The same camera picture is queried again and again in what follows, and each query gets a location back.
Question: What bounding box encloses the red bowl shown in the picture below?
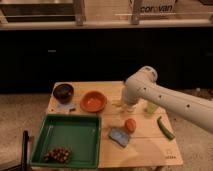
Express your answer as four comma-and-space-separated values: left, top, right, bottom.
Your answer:
80, 91, 107, 113

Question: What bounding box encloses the wooden table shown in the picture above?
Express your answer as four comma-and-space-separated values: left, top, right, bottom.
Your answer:
46, 81, 183, 168

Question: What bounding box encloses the green cucumber toy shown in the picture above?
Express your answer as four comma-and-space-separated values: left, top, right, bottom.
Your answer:
157, 117, 175, 140

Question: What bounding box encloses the dark brown bowl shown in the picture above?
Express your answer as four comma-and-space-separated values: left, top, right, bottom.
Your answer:
53, 84, 74, 104

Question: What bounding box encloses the yellow banana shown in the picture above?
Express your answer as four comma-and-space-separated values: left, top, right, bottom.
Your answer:
112, 100, 123, 108

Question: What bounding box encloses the green plastic tray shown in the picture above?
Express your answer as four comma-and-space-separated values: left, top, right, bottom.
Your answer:
30, 114, 101, 169

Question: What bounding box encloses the black chair frame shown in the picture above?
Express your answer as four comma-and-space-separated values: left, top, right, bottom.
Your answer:
0, 130, 29, 171

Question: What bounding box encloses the bunch of red grapes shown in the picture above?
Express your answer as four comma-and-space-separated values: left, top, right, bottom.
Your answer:
44, 148, 71, 163

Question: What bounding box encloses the blue sponge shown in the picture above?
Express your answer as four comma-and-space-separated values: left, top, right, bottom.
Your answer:
108, 128, 130, 147

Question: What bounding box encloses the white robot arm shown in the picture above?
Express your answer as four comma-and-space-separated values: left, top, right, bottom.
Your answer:
121, 66, 213, 134

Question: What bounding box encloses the orange tomato toy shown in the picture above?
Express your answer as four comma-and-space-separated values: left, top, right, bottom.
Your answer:
124, 118, 136, 133

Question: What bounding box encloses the light green cup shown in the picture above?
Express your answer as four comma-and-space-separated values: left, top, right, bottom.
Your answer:
146, 102, 158, 114

